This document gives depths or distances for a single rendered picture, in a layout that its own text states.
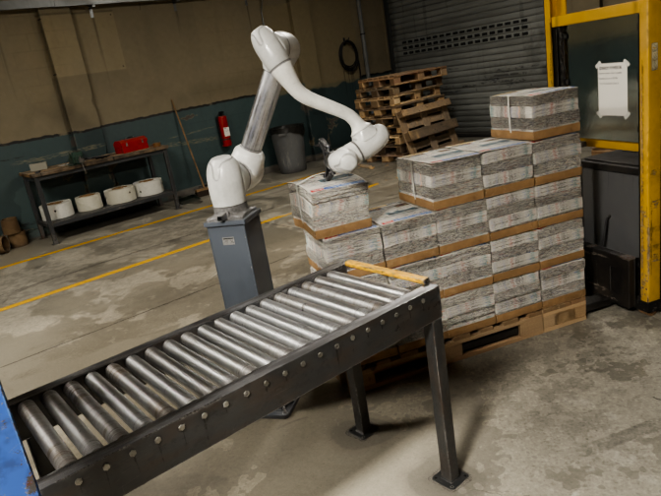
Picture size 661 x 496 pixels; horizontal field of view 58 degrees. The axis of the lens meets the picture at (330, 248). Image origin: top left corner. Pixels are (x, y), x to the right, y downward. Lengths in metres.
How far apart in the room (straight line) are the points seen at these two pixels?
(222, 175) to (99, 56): 6.68
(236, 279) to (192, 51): 7.27
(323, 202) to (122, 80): 6.85
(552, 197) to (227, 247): 1.70
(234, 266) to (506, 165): 1.43
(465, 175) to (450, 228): 0.27
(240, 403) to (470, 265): 1.74
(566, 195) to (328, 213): 1.32
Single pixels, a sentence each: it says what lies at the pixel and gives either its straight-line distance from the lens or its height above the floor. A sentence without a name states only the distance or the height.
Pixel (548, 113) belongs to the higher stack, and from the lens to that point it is 3.25.
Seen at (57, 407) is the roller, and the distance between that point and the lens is 1.88.
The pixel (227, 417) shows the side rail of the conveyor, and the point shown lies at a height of 0.73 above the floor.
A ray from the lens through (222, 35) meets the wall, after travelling 10.09.
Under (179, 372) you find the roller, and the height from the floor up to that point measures 0.80.
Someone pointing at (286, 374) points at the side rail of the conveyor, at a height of 0.77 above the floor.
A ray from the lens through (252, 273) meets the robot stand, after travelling 2.74.
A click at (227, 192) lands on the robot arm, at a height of 1.12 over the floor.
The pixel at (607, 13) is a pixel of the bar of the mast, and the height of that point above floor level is 1.62.
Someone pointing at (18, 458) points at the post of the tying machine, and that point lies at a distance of 1.28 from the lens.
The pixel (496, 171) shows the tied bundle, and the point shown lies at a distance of 3.10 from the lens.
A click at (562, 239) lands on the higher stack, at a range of 3.41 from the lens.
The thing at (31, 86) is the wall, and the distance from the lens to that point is 8.94.
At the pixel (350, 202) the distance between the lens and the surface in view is 2.75.
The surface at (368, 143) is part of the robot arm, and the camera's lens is 2.56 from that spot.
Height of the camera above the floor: 1.58
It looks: 17 degrees down
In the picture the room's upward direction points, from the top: 9 degrees counter-clockwise
